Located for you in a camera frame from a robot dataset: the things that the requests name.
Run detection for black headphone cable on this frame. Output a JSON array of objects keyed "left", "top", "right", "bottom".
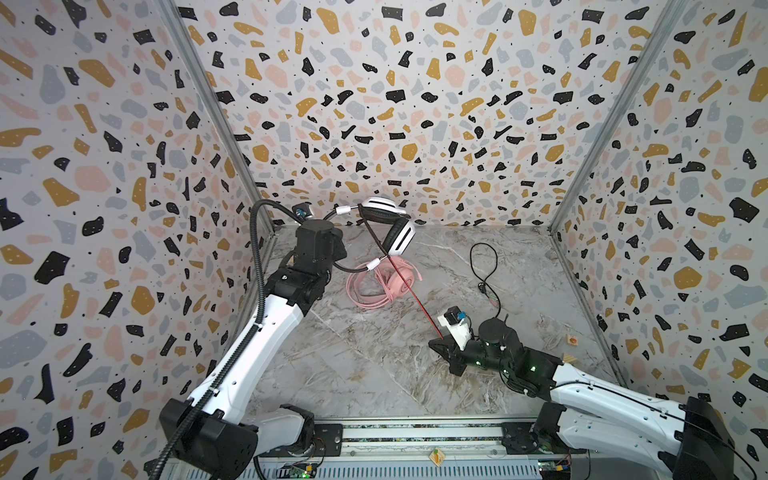
[{"left": 358, "top": 215, "right": 511, "bottom": 340}]

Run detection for pink headphones with cable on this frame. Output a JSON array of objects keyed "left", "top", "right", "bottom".
[{"left": 345, "top": 257, "right": 423, "bottom": 310}]

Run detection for white black headphones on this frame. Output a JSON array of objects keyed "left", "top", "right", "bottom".
[{"left": 323, "top": 196, "right": 417, "bottom": 274}]

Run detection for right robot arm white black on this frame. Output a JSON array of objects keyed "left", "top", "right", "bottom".
[{"left": 429, "top": 307, "right": 737, "bottom": 479}]

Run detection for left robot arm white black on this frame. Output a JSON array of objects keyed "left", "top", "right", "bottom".
[{"left": 150, "top": 219, "right": 346, "bottom": 479}]

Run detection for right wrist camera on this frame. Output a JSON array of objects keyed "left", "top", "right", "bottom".
[{"left": 438, "top": 306, "right": 473, "bottom": 351}]

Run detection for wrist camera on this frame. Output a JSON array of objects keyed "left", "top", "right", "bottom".
[
  {"left": 438, "top": 306, "right": 473, "bottom": 351},
  {"left": 293, "top": 202, "right": 314, "bottom": 220}
]

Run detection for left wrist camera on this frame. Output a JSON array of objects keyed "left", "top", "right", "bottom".
[{"left": 293, "top": 202, "right": 314, "bottom": 220}]

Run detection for left arm corrugated cable conduit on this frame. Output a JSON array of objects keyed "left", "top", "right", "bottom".
[{"left": 148, "top": 199, "right": 301, "bottom": 480}]

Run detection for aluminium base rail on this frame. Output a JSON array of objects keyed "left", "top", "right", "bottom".
[{"left": 164, "top": 416, "right": 676, "bottom": 480}]

